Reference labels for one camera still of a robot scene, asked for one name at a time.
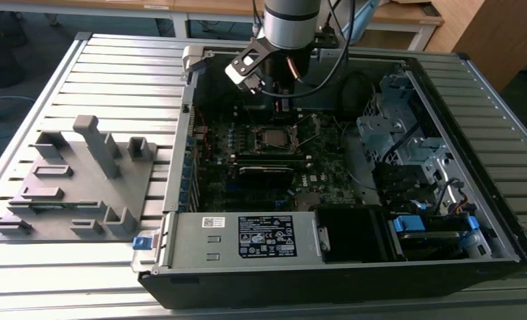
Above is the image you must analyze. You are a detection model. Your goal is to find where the black RAM slot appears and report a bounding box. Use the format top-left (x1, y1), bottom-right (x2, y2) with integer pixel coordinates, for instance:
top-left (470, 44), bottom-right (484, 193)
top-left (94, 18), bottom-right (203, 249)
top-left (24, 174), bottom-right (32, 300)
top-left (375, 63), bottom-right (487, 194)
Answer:
top-left (236, 152), bottom-right (307, 157)
top-left (237, 163), bottom-right (312, 168)
top-left (236, 155), bottom-right (311, 161)
top-left (236, 159), bottom-right (308, 165)

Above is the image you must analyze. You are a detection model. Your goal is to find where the silver drive cage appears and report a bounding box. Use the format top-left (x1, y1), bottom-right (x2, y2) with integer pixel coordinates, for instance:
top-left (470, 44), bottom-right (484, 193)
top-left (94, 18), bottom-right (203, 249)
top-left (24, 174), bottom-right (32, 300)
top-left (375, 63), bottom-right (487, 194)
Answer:
top-left (355, 71), bottom-right (458, 207)

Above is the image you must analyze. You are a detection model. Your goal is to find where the green motherboard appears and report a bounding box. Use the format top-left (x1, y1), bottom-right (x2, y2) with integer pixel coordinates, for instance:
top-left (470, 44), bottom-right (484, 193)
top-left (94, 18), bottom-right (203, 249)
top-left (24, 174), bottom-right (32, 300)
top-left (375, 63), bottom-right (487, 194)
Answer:
top-left (191, 105), bottom-right (381, 213)

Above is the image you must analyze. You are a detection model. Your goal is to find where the chipset heatsink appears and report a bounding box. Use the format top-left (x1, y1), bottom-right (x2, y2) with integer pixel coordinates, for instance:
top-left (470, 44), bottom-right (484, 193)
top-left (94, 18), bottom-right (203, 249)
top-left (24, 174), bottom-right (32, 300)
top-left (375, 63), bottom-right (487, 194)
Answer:
top-left (295, 191), bottom-right (323, 210)

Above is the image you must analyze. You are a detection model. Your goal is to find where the black connector bundle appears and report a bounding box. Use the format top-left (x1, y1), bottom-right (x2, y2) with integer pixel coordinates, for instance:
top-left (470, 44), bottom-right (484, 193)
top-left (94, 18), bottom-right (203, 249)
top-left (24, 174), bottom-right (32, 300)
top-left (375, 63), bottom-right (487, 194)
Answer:
top-left (371, 162), bottom-right (428, 214)

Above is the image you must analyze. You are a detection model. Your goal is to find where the wooden cabinet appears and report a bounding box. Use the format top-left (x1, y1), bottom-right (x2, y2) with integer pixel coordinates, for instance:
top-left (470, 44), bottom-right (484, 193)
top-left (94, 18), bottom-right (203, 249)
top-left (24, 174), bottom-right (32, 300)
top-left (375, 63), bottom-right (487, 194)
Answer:
top-left (424, 0), bottom-right (527, 96)

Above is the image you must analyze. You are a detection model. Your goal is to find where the blue disk carrier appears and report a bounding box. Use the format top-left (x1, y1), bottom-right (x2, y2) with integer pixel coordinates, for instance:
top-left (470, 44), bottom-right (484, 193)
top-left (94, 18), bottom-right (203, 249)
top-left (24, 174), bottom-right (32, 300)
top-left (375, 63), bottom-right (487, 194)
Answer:
top-left (389, 214), bottom-right (482, 241)

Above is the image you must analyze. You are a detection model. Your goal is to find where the grey power supply unit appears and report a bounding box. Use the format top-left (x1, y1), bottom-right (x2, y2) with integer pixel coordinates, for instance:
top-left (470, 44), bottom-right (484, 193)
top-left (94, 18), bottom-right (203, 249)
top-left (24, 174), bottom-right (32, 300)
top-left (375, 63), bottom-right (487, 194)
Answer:
top-left (167, 209), bottom-right (331, 269)

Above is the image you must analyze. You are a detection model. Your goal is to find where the black hard disk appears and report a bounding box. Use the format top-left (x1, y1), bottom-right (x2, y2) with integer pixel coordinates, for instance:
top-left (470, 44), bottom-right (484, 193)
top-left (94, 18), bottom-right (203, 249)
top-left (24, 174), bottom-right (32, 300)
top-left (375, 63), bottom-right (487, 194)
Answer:
top-left (397, 231), bottom-right (464, 261)

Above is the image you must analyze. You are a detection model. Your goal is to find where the grey parts rack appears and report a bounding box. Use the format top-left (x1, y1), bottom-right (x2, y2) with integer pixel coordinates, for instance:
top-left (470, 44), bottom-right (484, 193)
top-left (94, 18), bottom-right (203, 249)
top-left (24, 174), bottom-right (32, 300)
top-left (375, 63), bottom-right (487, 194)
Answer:
top-left (0, 115), bottom-right (160, 242)

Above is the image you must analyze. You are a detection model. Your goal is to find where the black PC case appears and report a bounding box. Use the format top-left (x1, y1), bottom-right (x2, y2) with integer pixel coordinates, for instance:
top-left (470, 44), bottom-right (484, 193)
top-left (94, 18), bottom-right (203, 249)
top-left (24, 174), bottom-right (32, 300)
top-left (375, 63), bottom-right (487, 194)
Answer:
top-left (129, 45), bottom-right (527, 311)

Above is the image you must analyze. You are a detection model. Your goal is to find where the black office chair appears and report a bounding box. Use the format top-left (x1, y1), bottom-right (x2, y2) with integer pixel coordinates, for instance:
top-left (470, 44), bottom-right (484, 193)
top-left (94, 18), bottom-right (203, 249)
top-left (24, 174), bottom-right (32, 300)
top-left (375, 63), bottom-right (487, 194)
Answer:
top-left (0, 9), bottom-right (29, 90)

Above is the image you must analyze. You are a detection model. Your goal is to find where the green RAM stick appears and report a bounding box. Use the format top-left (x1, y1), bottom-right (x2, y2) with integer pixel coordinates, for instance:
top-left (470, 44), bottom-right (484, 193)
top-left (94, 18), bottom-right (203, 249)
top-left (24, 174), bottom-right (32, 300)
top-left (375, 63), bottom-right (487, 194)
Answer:
top-left (28, 202), bottom-right (81, 212)

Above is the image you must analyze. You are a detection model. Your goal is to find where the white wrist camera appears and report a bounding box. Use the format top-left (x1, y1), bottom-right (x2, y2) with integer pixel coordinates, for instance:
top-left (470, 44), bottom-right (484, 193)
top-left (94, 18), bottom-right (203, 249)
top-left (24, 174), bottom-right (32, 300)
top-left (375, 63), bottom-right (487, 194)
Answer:
top-left (224, 39), bottom-right (271, 97)

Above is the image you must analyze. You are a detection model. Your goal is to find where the black looped cable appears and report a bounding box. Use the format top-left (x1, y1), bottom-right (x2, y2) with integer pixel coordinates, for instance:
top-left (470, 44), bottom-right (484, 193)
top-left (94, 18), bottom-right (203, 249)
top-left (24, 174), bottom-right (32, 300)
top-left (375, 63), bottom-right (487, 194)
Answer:
top-left (336, 71), bottom-right (377, 117)

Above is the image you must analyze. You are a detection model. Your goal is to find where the black camera cable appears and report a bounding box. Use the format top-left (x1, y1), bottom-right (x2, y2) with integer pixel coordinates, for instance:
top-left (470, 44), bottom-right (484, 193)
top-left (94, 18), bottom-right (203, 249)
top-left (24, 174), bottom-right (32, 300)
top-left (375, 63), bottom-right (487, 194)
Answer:
top-left (260, 0), bottom-right (357, 98)

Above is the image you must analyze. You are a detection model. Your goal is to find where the thin grey wire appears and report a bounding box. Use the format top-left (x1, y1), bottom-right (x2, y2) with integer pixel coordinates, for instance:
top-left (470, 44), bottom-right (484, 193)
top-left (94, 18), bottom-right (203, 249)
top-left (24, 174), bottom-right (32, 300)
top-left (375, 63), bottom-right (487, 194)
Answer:
top-left (336, 120), bottom-right (379, 194)

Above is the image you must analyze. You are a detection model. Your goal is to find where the grey case handle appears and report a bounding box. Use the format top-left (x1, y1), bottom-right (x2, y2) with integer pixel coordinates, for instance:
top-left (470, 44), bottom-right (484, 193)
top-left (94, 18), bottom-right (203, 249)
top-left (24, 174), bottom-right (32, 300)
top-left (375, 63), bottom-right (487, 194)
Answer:
top-left (181, 45), bottom-right (207, 73)

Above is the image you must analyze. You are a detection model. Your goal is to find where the wooden desk white frame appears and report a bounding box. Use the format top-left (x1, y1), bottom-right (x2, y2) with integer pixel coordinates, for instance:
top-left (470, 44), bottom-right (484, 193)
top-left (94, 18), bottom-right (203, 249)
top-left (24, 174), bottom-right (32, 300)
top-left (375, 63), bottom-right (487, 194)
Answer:
top-left (173, 0), bottom-right (446, 51)
top-left (0, 0), bottom-right (188, 39)

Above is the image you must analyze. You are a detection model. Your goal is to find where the thick black cable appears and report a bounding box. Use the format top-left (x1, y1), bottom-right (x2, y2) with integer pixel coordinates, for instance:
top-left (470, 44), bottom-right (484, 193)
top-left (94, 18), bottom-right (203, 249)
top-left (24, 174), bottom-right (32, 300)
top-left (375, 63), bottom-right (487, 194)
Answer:
top-left (379, 122), bottom-right (421, 166)

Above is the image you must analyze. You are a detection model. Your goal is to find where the coloured wire bundle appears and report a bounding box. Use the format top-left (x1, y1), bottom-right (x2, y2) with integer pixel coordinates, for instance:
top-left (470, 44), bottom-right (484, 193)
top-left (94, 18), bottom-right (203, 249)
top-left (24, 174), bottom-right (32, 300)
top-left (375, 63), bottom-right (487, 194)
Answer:
top-left (448, 197), bottom-right (476, 217)

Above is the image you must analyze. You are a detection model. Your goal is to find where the blue floor cable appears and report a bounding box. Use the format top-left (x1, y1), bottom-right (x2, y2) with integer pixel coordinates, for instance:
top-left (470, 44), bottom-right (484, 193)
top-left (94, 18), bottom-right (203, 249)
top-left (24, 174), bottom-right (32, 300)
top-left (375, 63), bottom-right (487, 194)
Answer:
top-left (0, 95), bottom-right (38, 138)

